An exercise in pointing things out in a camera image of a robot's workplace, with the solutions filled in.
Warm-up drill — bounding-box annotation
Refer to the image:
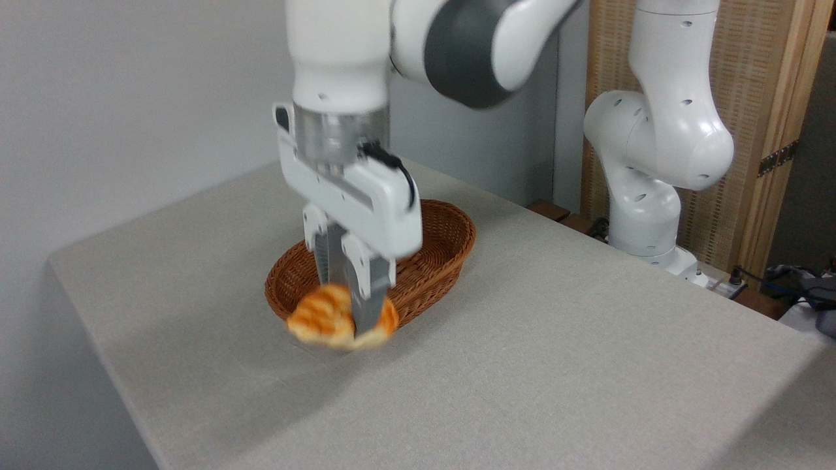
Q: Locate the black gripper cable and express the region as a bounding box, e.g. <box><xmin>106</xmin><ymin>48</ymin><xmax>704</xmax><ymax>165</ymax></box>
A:
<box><xmin>361</xmin><ymin>141</ymin><xmax>417</xmax><ymax>210</ymax></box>

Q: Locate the long braided bread loaf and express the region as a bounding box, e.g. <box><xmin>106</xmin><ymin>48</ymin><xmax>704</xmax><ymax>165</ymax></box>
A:
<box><xmin>285</xmin><ymin>282</ymin><xmax>400</xmax><ymax>351</ymax></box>

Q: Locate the grey tablecloth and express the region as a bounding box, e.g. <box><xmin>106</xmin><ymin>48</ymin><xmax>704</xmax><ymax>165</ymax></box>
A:
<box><xmin>47</xmin><ymin>153</ymin><xmax>836</xmax><ymax>470</ymax></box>

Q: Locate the dark blue cable bundle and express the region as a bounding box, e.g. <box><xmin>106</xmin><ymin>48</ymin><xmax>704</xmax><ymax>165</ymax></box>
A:
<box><xmin>761</xmin><ymin>264</ymin><xmax>836</xmax><ymax>338</ymax></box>

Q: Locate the black power cable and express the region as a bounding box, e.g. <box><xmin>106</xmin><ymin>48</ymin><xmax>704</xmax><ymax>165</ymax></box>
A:
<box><xmin>730</xmin><ymin>264</ymin><xmax>784</xmax><ymax>288</ymax></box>

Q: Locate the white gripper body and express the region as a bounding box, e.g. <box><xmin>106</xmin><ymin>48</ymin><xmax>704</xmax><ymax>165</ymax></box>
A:
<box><xmin>273</xmin><ymin>102</ymin><xmax>424</xmax><ymax>259</ymax></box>

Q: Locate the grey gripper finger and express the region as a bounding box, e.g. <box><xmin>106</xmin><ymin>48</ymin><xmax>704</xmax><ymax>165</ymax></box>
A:
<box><xmin>341</xmin><ymin>233</ymin><xmax>396</xmax><ymax>341</ymax></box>
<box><xmin>302</xmin><ymin>204</ymin><xmax>344</xmax><ymax>289</ymax></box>

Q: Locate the brown wicker basket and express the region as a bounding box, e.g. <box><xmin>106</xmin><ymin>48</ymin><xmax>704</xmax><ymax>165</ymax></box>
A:
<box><xmin>265</xmin><ymin>199</ymin><xmax>477</xmax><ymax>335</ymax></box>

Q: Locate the metal screen hinge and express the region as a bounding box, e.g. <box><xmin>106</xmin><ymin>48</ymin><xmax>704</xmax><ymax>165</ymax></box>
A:
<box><xmin>758</xmin><ymin>140</ymin><xmax>799</xmax><ymax>178</ymax></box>

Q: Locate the wooden woven folding screen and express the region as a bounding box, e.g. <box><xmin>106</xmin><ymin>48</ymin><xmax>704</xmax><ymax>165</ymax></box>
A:
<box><xmin>581</xmin><ymin>0</ymin><xmax>836</xmax><ymax>275</ymax></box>

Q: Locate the white power strip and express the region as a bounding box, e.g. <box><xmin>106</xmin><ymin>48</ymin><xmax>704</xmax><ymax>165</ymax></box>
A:
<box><xmin>707</xmin><ymin>274</ymin><xmax>749</xmax><ymax>300</ymax></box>

